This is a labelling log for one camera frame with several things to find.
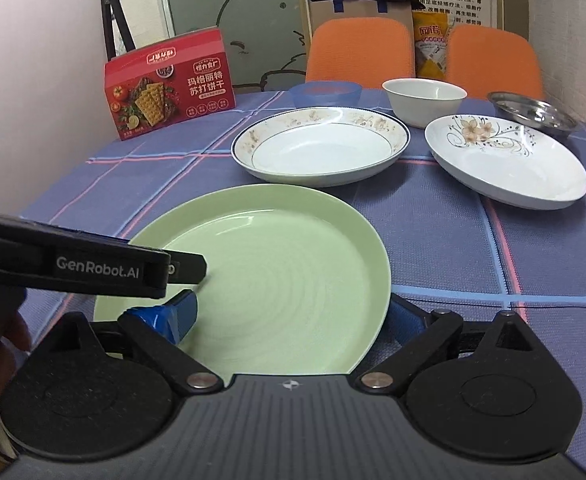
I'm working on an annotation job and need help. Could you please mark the light green plate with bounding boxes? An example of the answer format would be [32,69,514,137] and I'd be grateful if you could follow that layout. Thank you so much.
[92,182,393,377]

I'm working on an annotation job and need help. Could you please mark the white plate flower swirl pattern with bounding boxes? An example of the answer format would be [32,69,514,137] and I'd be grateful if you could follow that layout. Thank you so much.
[424,115,586,210]

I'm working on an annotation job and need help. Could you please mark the white plate brown floral rim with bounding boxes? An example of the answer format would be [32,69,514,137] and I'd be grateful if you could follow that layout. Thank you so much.
[230,106,410,188]

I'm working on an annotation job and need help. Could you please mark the white ceramic bowl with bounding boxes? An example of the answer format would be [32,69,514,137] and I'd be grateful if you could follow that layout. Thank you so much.
[382,78,468,128]

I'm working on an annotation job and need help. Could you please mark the stainless steel bowl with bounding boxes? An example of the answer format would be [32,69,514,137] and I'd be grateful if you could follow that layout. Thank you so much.
[487,91,578,139]

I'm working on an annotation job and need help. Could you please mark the translucent blue plastic bowl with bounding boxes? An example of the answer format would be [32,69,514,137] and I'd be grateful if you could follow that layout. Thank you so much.
[289,80,363,107]

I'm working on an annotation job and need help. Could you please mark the red cracker box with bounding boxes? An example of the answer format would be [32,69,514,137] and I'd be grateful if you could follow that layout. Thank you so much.
[104,27,235,140]

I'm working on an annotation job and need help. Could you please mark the black easel stand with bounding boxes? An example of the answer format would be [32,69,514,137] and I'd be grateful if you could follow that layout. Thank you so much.
[101,0,136,61]

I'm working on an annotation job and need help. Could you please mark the left orange chair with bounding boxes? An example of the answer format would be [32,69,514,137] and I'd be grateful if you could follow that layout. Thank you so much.
[306,18,415,89]

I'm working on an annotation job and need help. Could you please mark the orange chair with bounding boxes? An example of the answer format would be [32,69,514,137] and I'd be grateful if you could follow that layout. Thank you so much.
[445,24,545,100]
[306,18,415,89]

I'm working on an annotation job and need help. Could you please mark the right orange chair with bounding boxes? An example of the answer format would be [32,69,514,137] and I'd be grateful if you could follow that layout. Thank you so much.
[445,24,545,100]

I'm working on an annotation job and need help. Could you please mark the yellow snack bag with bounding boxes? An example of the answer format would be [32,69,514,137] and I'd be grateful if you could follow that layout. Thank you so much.
[412,11,450,80]

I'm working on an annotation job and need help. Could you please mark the frosted glass panel with drawing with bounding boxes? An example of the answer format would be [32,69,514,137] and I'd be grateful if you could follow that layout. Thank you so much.
[163,0,306,93]

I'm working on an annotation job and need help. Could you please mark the brown paper bag blue handles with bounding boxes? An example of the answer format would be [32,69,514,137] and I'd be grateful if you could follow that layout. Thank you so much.
[308,0,413,34]

